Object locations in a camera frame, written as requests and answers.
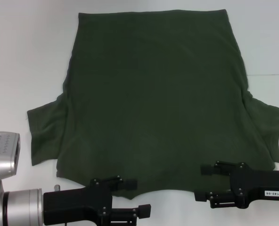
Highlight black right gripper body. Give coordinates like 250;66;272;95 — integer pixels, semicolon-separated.
229;162;279;209

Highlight dark green t-shirt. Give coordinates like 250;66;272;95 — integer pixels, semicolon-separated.
27;8;279;201

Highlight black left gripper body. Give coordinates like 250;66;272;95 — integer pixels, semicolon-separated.
43;178;113;226

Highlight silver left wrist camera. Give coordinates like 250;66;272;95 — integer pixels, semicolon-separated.
0;132;21;189

